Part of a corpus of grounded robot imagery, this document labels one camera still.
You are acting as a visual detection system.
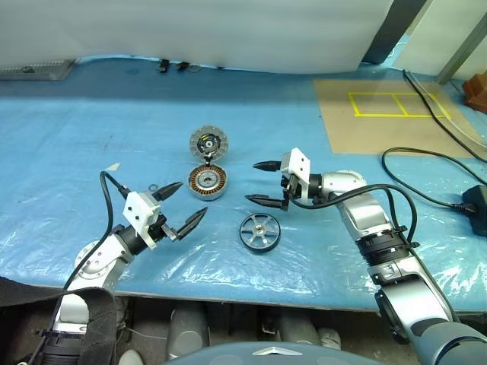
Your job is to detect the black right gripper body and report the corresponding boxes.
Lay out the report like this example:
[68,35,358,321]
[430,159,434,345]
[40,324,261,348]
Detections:
[280,173,305,210]

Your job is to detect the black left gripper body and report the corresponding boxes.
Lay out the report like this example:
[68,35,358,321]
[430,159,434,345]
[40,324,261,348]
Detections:
[148,214,182,243]

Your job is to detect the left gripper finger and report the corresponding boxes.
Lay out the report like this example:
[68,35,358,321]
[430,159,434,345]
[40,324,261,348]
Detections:
[174,206,208,242]
[153,181,184,205]

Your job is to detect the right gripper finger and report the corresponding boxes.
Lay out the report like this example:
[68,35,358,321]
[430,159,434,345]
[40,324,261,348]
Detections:
[244,193,287,210]
[253,160,285,172]

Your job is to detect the spoked silver motor rotor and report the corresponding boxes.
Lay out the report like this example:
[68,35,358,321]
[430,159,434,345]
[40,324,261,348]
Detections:
[238,214,282,251]

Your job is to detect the motor stator with copper windings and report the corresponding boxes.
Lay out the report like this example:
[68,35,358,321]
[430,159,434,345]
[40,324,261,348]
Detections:
[187,162,229,202]

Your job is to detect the brown cardboard sheet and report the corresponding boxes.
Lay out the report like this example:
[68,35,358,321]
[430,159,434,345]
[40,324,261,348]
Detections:
[312,78,487,159]

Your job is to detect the grey cylinder under table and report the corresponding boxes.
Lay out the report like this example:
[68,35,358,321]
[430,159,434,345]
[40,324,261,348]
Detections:
[167,303,210,360]
[277,313,320,345]

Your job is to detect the blue plastic table cover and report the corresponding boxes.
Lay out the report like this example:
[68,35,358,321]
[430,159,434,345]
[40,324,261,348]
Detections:
[0,55,487,313]

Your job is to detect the grey robot torso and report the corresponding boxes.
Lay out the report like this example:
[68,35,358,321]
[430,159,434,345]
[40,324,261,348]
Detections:
[163,340,343,365]

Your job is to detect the white foam sheet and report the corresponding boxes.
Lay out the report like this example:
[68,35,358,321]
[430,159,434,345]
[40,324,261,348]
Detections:
[0,0,395,75]

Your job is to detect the grey metal grating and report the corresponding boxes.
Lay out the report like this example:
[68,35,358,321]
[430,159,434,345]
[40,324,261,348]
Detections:
[0,59,75,81]

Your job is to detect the black power adapter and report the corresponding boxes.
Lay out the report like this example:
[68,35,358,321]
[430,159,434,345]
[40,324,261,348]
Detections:
[462,184,487,236]

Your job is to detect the brown wooden block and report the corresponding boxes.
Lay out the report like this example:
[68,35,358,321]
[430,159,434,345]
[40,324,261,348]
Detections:
[463,74,487,111]

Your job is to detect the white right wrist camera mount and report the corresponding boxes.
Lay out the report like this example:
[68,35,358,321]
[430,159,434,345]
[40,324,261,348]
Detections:
[282,148,312,201]

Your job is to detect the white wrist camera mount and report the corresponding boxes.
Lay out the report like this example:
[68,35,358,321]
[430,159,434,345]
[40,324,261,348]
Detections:
[123,192,163,251]
[282,148,312,201]

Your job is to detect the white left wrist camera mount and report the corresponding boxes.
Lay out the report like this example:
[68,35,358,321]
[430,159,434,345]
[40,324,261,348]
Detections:
[123,192,163,251]

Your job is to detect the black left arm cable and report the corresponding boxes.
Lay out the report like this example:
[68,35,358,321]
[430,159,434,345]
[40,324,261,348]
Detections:
[33,170,132,365]

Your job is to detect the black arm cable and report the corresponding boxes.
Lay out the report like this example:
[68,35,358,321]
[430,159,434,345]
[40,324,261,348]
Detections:
[33,170,132,365]
[291,184,419,248]

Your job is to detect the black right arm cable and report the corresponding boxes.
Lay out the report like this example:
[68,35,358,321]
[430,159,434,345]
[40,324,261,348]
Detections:
[291,184,419,248]

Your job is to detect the black fabric strap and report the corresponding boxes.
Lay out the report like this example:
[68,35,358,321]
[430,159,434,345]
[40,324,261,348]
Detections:
[0,276,118,365]

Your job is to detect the black looped power cable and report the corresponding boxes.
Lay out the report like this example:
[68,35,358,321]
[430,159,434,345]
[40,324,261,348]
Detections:
[381,146,487,211]

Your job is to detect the black straight cable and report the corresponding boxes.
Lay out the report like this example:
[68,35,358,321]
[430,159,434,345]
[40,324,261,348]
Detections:
[403,69,487,163]

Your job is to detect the pale thin cable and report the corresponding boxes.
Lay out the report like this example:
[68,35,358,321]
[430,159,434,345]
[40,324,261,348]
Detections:
[405,71,487,148]

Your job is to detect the aluminium frame post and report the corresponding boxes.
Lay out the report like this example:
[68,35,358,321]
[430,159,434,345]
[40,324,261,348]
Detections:
[436,14,487,84]

